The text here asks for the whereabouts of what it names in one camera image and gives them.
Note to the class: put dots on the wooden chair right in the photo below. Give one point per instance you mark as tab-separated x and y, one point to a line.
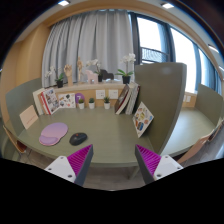
200	143

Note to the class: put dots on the white orchid black pot right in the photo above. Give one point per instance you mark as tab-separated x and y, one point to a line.
126	74

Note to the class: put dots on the grey curtain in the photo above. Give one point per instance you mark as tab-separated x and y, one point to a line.
104	35

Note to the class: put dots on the wooden chair left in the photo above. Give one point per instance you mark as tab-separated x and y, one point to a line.
20	149

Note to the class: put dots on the wooden mannequin figure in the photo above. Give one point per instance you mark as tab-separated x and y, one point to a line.
79	66

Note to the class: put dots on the pink animal figurine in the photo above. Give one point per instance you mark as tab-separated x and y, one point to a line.
92	77

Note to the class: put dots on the purple round card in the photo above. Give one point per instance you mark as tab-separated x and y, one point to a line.
79	96

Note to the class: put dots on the purple mouse pad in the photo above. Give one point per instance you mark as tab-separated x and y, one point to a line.
53	133

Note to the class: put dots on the black computer mouse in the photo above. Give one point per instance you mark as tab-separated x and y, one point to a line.
77	139

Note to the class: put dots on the white orchid black pot left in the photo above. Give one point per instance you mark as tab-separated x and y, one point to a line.
57	74

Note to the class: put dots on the green desk divider panel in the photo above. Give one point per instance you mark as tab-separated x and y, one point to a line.
162	88

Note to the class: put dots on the red illustrated magazine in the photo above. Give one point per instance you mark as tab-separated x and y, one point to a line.
49	101

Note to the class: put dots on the dark leaning books stack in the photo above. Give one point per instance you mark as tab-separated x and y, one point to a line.
127	98

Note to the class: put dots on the beige card on desk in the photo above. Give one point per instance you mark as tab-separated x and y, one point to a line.
28	117

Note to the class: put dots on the small potted plant right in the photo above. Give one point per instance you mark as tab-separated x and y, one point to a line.
106	102

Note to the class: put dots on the wooden hand model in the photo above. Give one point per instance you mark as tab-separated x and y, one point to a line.
68	73

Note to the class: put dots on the dark animal figurine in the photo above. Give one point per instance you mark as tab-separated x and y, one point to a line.
105	75

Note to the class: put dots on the white orchid black pot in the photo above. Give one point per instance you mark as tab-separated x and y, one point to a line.
126	74
57	74

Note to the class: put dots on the small potted plant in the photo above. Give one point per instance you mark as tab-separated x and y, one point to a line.
106	102
91	103
81	103

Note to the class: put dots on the small potted plant middle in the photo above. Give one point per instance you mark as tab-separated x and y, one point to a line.
91	103

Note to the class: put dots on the small potted plant left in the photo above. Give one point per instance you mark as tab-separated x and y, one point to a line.
81	103

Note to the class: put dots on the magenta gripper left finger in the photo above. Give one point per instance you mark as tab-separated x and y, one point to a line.
73	168

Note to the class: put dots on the white illustrated booklet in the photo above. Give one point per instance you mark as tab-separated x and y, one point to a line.
67	100

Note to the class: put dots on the wooden chair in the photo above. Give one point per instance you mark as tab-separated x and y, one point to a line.
20	149
200	143

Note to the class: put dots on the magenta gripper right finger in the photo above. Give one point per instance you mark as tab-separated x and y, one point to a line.
153	166

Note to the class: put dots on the white orchid middle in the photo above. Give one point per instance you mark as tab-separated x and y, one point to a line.
95	62

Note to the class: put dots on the colourful picture book leaning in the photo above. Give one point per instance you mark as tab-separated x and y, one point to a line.
142	119

